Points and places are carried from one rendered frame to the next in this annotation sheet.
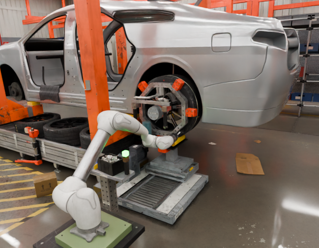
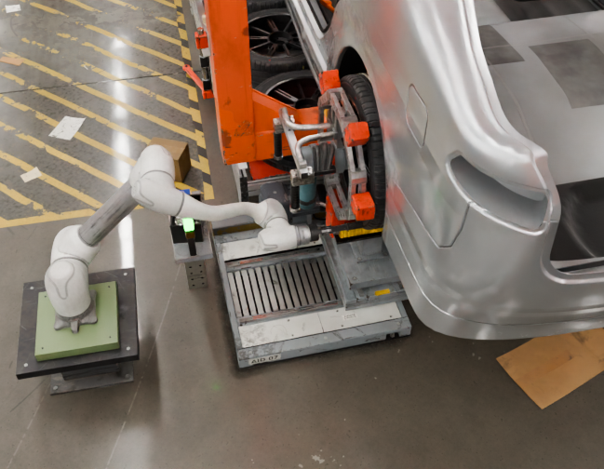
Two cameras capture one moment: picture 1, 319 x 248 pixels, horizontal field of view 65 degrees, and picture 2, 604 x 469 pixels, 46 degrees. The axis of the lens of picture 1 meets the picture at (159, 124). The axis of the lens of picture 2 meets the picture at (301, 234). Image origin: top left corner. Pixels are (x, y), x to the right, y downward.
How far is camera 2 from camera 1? 219 cm
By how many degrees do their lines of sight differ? 48
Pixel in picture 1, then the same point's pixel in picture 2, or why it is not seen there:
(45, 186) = not seen: hidden behind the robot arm
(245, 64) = (432, 202)
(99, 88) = (221, 62)
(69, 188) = (62, 246)
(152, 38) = not seen: outside the picture
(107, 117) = (140, 167)
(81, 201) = (47, 281)
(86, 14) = not seen: outside the picture
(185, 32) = (386, 31)
